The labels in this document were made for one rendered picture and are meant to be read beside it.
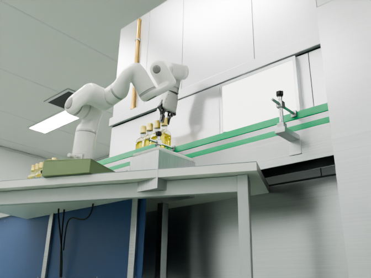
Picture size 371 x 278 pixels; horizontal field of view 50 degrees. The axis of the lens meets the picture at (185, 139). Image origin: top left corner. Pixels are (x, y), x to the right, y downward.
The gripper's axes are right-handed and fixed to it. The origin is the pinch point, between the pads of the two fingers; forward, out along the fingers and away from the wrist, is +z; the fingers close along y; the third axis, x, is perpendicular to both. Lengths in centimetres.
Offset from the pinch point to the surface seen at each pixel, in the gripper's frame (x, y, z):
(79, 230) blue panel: -33, 13, 66
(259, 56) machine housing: 42, -15, -38
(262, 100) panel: 51, -12, -13
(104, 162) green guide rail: -24.9, 13.1, 28.2
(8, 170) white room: -593, -177, 36
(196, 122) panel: 11.8, -12.1, -2.7
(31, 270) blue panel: -72, 12, 97
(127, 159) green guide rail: -6.4, 13.0, 25.4
